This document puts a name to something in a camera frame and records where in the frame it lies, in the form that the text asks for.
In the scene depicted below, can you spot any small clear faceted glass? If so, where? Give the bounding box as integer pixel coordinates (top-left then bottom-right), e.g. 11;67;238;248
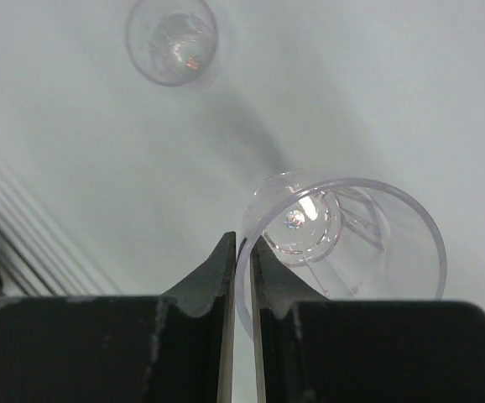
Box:
124;1;219;87

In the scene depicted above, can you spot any tall clear faceted glass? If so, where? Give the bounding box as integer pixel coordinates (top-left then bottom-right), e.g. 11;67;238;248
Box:
235;170;447;335

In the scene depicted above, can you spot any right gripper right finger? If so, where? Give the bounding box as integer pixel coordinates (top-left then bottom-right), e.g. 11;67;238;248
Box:
251;240;485;402

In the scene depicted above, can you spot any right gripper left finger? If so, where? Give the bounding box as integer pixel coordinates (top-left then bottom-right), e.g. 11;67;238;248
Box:
0;232;236;402

